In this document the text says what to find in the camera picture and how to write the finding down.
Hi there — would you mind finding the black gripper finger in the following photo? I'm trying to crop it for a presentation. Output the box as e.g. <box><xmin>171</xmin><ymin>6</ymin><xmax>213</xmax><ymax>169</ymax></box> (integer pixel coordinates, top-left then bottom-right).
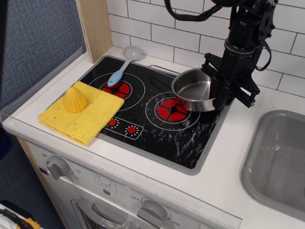
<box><xmin>209</xmin><ymin>77</ymin><xmax>226</xmax><ymax>100</ymax></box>
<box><xmin>214</xmin><ymin>87</ymin><xmax>235</xmax><ymax>110</ymax></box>

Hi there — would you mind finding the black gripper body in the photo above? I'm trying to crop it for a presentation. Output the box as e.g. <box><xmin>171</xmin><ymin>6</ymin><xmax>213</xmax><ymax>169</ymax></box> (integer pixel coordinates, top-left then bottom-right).
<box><xmin>201</xmin><ymin>49</ymin><xmax>260</xmax><ymax>107</ymax></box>

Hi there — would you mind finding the stainless steel pot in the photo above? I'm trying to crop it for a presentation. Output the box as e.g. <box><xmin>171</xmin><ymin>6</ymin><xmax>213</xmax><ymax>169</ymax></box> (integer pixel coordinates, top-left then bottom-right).
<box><xmin>149</xmin><ymin>65</ymin><xmax>219</xmax><ymax>113</ymax></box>

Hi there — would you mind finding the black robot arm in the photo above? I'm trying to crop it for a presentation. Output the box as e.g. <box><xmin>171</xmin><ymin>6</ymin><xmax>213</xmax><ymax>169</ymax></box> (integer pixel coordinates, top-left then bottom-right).
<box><xmin>202</xmin><ymin>0</ymin><xmax>278</xmax><ymax>110</ymax></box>

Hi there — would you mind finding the black toy stovetop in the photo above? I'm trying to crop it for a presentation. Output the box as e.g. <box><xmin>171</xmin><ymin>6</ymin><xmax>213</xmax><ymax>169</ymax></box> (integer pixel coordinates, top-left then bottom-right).
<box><xmin>81</xmin><ymin>56</ymin><xmax>228</xmax><ymax>175</ymax></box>

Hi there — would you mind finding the grey sink basin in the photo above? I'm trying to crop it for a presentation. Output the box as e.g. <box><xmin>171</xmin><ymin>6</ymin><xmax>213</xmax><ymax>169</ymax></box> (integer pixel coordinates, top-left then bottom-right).
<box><xmin>241</xmin><ymin>110</ymin><xmax>305</xmax><ymax>221</ymax></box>

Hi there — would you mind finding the grey right oven knob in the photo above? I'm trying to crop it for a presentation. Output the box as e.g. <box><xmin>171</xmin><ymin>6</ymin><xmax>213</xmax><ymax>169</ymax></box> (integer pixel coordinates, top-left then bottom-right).
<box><xmin>137</xmin><ymin>200</ymin><xmax>168</xmax><ymax>229</ymax></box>

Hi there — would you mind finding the grey oven knob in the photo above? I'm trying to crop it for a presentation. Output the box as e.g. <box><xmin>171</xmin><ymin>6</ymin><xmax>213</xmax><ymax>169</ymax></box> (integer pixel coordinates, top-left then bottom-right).
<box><xmin>137</xmin><ymin>200</ymin><xmax>168</xmax><ymax>229</ymax></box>
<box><xmin>47</xmin><ymin>156</ymin><xmax>70</xmax><ymax>180</ymax></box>

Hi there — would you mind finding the yellow folded cloth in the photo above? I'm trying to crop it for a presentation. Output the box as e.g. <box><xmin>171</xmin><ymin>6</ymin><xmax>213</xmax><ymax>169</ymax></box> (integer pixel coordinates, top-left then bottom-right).
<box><xmin>38</xmin><ymin>81</ymin><xmax>124</xmax><ymax>146</ymax></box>

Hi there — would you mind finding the yellow toy corn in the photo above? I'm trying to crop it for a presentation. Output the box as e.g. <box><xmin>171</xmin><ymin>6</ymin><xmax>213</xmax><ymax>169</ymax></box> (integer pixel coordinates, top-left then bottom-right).
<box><xmin>64</xmin><ymin>87</ymin><xmax>87</xmax><ymax>114</ymax></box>

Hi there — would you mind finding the white toy oven front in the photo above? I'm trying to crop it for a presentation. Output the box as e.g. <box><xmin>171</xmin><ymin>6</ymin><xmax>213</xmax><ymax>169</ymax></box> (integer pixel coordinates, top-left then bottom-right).
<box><xmin>29</xmin><ymin>144</ymin><xmax>242</xmax><ymax>229</ymax></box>

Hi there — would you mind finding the grey left oven knob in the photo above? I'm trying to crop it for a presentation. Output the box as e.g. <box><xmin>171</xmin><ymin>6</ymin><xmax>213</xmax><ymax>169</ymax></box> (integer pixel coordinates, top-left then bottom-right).
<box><xmin>47</xmin><ymin>156</ymin><xmax>70</xmax><ymax>180</ymax></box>

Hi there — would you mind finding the yellow black object bottom left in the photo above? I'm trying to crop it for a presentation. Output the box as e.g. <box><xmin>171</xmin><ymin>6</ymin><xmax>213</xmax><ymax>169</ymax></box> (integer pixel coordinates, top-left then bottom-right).
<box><xmin>0</xmin><ymin>208</ymin><xmax>41</xmax><ymax>229</ymax></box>

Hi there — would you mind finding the black braided cable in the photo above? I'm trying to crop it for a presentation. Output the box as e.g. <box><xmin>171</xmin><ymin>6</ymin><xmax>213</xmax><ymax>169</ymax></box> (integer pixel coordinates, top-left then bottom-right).
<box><xmin>163</xmin><ymin>0</ymin><xmax>222</xmax><ymax>22</ymax></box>

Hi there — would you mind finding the white spoon blue handle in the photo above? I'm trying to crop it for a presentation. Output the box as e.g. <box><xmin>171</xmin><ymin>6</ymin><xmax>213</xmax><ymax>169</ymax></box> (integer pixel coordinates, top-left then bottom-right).
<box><xmin>107</xmin><ymin>45</ymin><xmax>142</xmax><ymax>87</ymax></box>

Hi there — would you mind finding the wooden side post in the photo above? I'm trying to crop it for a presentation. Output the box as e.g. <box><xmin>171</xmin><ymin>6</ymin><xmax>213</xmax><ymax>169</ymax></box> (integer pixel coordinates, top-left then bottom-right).
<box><xmin>75</xmin><ymin>0</ymin><xmax>112</xmax><ymax>63</ymax></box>

